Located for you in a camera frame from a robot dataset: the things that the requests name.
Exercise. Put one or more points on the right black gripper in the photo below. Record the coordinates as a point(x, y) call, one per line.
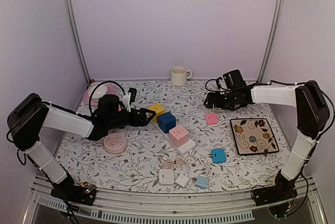
point(217, 104)

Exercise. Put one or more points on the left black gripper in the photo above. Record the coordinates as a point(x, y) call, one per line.
point(143, 122)

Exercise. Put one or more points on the pink plug adapter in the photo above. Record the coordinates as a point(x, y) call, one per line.
point(211, 118)

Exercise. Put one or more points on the yellow cube socket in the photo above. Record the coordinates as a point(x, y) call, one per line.
point(159, 110)

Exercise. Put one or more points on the dark blue cube socket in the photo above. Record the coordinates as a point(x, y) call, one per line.
point(166, 122)

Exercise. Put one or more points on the round pink socket with cord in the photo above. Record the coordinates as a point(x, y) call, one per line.
point(115, 143)

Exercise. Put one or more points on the pink cube socket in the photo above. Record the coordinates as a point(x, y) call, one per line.
point(178, 135)

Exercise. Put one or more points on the white power strip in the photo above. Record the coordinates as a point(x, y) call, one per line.
point(188, 150)

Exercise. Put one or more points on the blue plug adapter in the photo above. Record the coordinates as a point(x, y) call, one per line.
point(218, 155)

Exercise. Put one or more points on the white plug adapter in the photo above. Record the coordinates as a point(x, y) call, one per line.
point(166, 177)

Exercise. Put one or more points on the white charger with cable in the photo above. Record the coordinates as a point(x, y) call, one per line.
point(179, 166)

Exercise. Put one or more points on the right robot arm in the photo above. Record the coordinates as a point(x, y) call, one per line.
point(315, 112)

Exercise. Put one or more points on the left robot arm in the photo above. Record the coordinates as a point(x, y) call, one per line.
point(32, 114)

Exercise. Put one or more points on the light blue charger plug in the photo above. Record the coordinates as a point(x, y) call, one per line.
point(202, 182)

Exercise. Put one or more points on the cream ceramic mug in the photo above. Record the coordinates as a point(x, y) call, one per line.
point(180, 75)

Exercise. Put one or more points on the pink plate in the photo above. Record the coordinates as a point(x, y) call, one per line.
point(111, 91)

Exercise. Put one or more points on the white bowl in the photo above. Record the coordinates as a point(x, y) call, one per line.
point(96, 92)

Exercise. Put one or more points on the floral table cloth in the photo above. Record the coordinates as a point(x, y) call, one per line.
point(137, 168)

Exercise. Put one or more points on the floral square coaster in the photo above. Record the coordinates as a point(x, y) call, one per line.
point(253, 136)

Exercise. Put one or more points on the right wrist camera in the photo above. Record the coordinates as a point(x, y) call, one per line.
point(219, 86)

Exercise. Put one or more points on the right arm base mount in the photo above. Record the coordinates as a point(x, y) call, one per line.
point(271, 194)

